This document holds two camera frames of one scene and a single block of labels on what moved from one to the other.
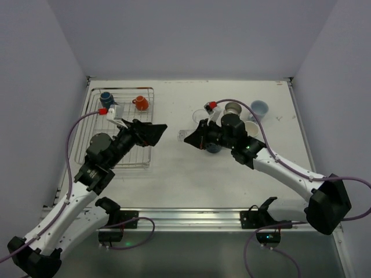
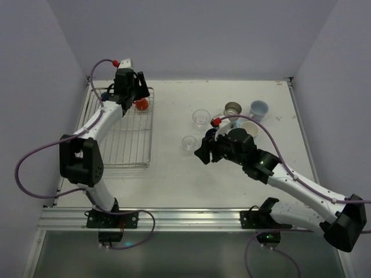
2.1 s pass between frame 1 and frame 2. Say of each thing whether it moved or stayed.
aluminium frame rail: stayed
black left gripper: moved
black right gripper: moved
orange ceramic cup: stayed
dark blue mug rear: stayed
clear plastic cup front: stayed
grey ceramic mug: stayed
